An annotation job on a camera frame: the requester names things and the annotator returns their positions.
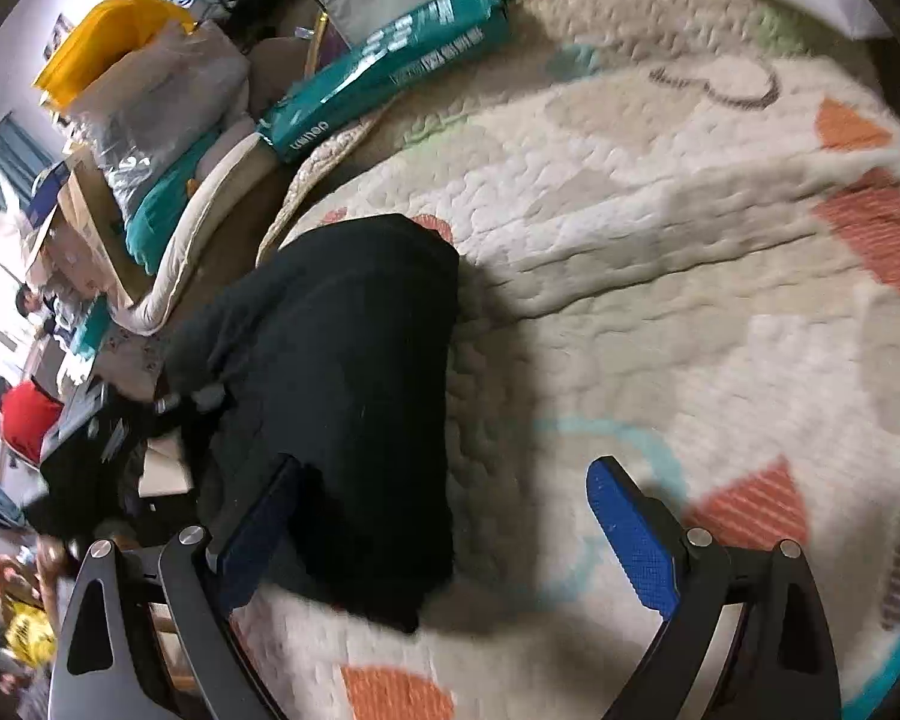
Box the cardboard box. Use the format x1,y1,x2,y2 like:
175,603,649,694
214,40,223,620
22,142,145,308

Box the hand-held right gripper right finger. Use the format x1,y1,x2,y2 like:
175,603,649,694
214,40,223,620
585,456,841,720

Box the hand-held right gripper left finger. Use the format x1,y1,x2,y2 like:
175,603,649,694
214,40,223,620
49,454,305,720

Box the teal plush cloth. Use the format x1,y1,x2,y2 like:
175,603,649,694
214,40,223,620
126,131,222,275

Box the black pants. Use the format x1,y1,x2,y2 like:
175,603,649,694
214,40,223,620
165,214,462,635

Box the clear plastic bag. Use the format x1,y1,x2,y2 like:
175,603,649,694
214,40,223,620
64,21,252,218

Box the beige cushion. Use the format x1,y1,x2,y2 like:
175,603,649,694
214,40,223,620
131,120,286,335

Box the long teal package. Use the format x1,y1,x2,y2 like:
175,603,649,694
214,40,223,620
259,0,511,164

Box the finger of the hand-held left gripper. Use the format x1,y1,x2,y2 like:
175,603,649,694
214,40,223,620
154,384,230,421

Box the blue curtain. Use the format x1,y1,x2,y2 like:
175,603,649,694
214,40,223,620
0,116,55,192

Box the yellow bag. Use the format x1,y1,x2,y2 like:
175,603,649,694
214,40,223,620
34,0,200,110

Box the quilted patterned blanket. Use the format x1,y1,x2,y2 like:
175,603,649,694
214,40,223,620
225,0,900,720

